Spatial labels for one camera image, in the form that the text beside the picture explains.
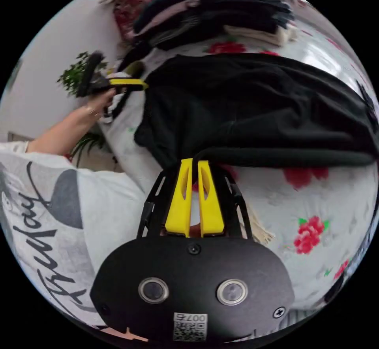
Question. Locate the black and white garment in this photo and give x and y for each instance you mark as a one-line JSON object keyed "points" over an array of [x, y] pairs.
{"points": [[114, 110]]}

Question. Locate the beige fringed cloth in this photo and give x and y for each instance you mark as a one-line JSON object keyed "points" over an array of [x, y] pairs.
{"points": [[262, 230]]}

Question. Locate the person's left hand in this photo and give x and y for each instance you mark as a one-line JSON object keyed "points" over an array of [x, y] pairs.
{"points": [[99, 104]]}

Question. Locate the person's body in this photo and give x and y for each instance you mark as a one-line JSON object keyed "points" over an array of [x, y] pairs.
{"points": [[44, 212]]}

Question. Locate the bed with floral sheet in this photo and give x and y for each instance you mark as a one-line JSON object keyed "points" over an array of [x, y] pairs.
{"points": [[325, 206]]}

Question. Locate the black long pants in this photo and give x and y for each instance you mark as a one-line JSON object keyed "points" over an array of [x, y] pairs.
{"points": [[251, 109]]}

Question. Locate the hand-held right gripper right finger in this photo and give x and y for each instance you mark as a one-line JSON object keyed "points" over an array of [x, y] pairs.
{"points": [[210, 209]]}

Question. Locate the person's right hand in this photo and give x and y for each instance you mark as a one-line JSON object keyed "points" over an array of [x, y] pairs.
{"points": [[118, 333]]}

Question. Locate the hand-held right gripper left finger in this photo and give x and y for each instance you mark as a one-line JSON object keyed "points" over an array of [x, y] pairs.
{"points": [[179, 206]]}

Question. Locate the person's left forearm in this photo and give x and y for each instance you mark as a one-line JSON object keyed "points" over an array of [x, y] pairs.
{"points": [[62, 134]]}

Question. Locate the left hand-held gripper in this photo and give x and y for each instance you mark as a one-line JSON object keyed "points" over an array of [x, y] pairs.
{"points": [[99, 84]]}

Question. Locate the pile of clothes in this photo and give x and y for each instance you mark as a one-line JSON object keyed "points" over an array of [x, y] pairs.
{"points": [[225, 8]]}

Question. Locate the red floral rolled blanket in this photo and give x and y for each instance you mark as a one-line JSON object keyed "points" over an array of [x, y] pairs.
{"points": [[133, 8]]}

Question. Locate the green long-leaved plant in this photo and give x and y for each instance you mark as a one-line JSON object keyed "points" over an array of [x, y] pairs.
{"points": [[87, 144]]}

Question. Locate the green leafy plant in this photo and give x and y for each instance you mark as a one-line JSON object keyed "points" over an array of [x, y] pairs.
{"points": [[74, 73]]}

